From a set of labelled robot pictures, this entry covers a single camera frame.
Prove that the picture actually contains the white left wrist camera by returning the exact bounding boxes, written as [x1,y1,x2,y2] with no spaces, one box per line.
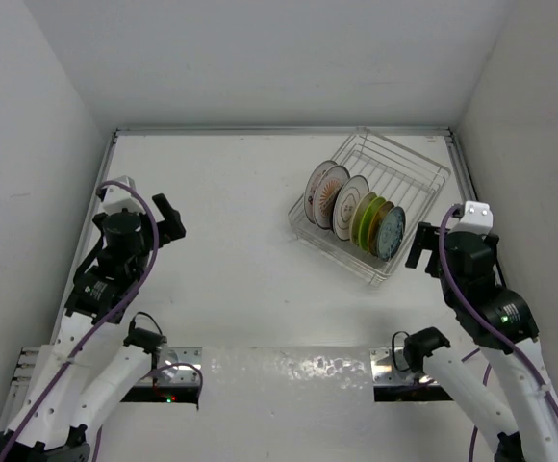
[97,185,143,215]

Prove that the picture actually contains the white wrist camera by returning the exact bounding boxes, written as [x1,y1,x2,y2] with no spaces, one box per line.
[451,201,494,236]
[97,185,143,215]

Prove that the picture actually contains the blue patterned plate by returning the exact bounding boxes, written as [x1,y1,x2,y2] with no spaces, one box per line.
[376,206,406,262]

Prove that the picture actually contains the white plate black rings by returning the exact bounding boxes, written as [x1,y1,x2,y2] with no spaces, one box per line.
[331,174,371,241]

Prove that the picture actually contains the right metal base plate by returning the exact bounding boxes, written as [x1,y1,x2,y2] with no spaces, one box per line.
[369,346,439,389]

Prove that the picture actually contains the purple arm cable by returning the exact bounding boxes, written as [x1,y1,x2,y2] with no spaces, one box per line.
[0,179,161,462]
[439,205,558,462]

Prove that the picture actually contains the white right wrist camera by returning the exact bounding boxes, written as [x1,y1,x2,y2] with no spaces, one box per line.
[451,201,494,236]

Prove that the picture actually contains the metal base plate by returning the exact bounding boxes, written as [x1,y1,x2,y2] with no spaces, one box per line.
[369,346,439,389]
[138,346,203,390]

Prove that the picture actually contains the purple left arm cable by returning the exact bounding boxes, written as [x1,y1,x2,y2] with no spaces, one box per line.
[0,179,161,462]

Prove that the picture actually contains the cream beige plate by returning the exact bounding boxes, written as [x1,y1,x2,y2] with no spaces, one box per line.
[349,192,378,246]

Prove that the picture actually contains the yellow patterned plate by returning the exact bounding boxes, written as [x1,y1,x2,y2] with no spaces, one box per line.
[367,201,394,256]

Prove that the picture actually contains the lime green plate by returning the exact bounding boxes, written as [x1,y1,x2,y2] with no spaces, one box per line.
[359,196,386,251]

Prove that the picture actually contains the white plate orange sunburst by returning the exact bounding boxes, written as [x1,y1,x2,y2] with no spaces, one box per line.
[313,165,350,229]

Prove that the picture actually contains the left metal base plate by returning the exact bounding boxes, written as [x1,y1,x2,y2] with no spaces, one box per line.
[138,346,203,390]

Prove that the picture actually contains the white plate red green text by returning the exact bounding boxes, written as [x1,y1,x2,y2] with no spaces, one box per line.
[303,160,337,223]

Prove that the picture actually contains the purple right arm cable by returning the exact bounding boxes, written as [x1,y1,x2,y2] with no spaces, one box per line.
[439,205,558,462]

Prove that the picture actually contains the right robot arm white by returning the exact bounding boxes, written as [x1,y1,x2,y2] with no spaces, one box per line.
[403,222,558,461]

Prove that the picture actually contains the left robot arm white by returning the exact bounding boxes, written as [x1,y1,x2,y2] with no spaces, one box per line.
[0,186,186,461]

